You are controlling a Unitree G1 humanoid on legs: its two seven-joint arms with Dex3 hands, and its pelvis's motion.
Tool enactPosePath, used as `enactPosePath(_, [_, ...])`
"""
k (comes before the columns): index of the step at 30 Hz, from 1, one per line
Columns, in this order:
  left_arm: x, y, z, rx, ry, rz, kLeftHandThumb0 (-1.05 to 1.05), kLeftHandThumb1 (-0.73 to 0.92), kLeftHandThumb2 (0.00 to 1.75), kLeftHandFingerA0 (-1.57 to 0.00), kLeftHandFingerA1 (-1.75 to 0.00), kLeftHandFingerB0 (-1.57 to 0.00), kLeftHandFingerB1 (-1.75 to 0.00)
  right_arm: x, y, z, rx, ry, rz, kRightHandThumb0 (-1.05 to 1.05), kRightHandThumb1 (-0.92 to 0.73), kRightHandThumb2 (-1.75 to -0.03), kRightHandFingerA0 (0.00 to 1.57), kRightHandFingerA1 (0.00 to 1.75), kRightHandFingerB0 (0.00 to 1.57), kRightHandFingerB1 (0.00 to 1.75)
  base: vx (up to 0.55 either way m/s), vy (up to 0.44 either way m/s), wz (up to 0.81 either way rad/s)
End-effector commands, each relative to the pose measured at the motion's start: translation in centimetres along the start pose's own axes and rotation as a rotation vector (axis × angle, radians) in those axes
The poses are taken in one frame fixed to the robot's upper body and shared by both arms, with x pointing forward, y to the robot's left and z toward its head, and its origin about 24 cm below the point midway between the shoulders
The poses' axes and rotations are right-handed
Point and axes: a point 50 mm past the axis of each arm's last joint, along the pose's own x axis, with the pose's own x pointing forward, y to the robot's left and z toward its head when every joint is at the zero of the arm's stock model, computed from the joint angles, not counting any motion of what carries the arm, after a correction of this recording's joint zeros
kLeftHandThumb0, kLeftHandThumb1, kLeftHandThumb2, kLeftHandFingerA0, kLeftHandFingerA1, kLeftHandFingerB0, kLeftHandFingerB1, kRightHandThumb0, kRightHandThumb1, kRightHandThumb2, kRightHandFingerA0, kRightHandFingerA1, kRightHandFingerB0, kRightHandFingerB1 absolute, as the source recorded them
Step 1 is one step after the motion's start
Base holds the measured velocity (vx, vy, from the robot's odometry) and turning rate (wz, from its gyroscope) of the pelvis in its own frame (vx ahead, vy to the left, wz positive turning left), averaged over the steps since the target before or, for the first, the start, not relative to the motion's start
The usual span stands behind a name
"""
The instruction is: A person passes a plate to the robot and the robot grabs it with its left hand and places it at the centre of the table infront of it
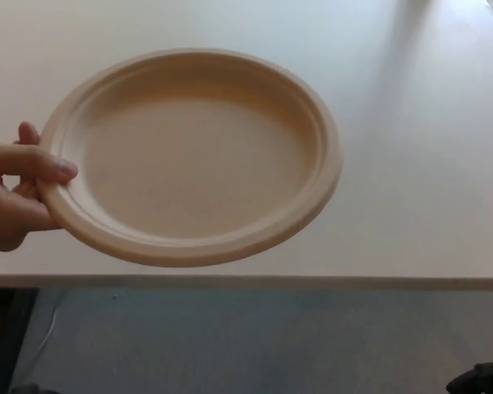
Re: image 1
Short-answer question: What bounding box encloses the thin white cable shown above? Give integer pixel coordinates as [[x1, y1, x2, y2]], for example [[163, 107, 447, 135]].
[[24, 303, 59, 383]]

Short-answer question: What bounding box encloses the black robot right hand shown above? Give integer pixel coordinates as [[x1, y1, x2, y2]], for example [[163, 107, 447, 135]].
[[445, 361, 493, 394]]

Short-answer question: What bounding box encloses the person's bare hand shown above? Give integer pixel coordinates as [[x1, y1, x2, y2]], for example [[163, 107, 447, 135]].
[[0, 121, 80, 253]]

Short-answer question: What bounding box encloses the beige round paper plate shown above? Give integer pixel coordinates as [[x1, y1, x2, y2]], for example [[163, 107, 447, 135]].
[[37, 48, 344, 268]]

